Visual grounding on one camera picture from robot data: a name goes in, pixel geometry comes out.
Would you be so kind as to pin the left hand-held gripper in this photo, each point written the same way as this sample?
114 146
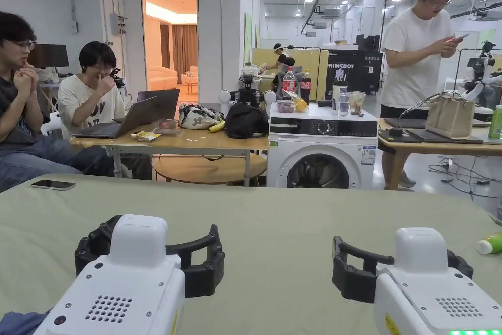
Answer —
129 280

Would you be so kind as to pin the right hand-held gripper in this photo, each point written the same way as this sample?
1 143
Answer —
423 284

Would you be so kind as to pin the green bottle with white cap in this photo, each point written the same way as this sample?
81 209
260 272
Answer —
492 244

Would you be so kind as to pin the black smartphone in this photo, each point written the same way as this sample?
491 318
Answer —
53 184

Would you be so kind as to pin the bed with pale green sheet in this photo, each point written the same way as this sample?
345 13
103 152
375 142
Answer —
266 217

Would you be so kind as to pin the white washing machine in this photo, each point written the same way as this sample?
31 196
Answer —
317 154

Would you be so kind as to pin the person's legs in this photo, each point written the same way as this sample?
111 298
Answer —
17 323

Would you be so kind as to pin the black robot with white shoulders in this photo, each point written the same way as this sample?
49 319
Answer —
247 95

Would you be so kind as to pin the large black printed case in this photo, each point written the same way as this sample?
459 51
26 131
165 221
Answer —
353 66

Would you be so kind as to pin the white and black robot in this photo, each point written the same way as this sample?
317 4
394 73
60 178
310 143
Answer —
481 72

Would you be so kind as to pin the black monitor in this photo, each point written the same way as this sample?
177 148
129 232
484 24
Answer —
49 55

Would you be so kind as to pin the grey wall electrical box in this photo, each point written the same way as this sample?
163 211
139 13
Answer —
117 24

